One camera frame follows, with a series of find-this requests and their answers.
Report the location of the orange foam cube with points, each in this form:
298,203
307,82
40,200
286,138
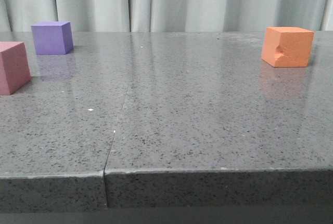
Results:
287,47

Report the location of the pale grey curtain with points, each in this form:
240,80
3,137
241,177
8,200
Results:
168,15

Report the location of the purple foam cube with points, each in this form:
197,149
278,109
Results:
52,37

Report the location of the pink foam cube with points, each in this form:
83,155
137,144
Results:
15,70

